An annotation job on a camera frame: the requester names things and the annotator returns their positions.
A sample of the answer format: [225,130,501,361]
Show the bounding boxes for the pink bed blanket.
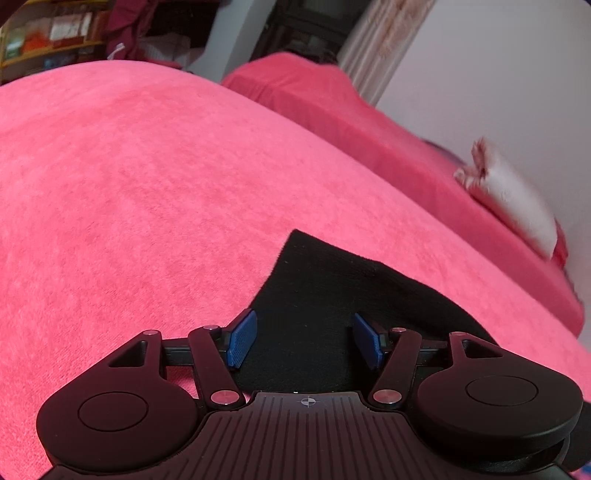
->
[1,61,590,479]

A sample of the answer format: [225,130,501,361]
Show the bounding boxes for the dark window with frame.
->
[252,0,435,105]

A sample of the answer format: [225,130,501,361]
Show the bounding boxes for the black pants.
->
[235,230,493,392]

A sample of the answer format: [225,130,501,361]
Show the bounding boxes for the white bolster pillow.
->
[454,137,559,260]

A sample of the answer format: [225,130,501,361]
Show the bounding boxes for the cluttered clothes shelf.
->
[1,1,221,84]

